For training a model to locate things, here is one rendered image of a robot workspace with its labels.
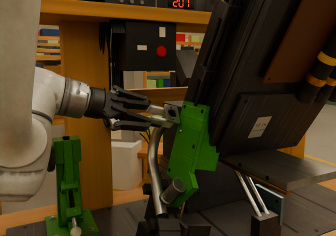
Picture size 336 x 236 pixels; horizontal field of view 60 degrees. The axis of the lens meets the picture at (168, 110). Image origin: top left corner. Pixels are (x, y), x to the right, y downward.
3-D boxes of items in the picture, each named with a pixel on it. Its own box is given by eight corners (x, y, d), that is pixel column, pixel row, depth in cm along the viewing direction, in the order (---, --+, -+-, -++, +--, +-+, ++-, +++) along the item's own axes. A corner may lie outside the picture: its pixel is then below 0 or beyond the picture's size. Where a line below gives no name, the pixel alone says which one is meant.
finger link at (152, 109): (145, 113, 79) (145, 110, 80) (168, 117, 83) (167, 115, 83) (150, 106, 77) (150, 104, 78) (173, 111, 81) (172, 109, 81)
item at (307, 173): (336, 183, 67) (337, 170, 67) (285, 196, 60) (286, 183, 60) (230, 142, 102) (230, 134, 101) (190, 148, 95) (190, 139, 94)
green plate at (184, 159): (213, 191, 74) (233, 111, 73) (185, 190, 70) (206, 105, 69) (190, 176, 84) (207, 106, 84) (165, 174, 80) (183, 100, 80)
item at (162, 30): (177, 70, 94) (177, 22, 92) (126, 71, 87) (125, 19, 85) (161, 70, 105) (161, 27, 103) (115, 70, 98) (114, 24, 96)
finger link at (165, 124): (151, 115, 76) (151, 117, 75) (174, 120, 79) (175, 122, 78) (146, 121, 78) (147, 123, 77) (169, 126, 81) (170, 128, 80)
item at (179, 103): (259, 196, 105) (264, 102, 100) (185, 215, 92) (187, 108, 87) (227, 178, 121) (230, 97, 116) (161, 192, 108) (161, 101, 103)
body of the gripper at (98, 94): (89, 105, 65) (128, 113, 69) (91, 78, 70) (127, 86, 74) (80, 124, 70) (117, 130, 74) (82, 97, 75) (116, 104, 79)
